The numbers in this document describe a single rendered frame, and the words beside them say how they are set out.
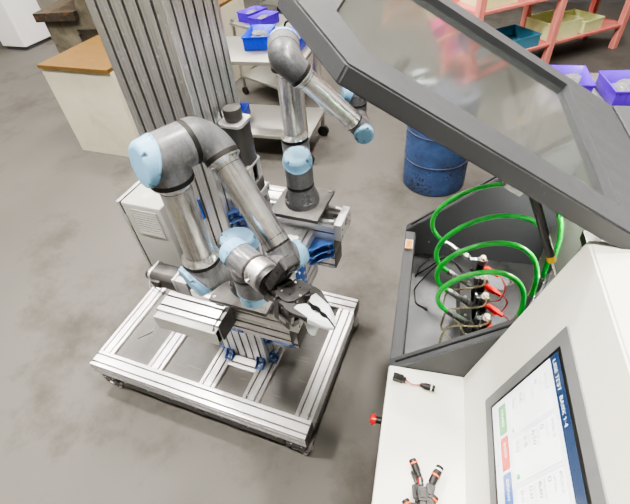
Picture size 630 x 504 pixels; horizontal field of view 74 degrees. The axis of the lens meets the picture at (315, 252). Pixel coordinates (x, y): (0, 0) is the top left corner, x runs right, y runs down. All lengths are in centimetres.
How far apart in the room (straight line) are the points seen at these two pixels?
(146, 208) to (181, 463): 132
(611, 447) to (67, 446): 244
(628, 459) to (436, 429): 60
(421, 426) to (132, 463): 164
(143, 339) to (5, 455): 87
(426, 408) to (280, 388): 107
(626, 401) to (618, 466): 9
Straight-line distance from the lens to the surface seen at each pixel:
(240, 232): 138
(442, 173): 347
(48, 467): 273
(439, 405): 131
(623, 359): 81
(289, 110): 173
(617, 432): 80
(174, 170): 108
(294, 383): 222
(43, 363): 313
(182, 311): 162
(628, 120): 156
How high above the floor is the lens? 214
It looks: 44 degrees down
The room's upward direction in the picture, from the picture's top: 6 degrees counter-clockwise
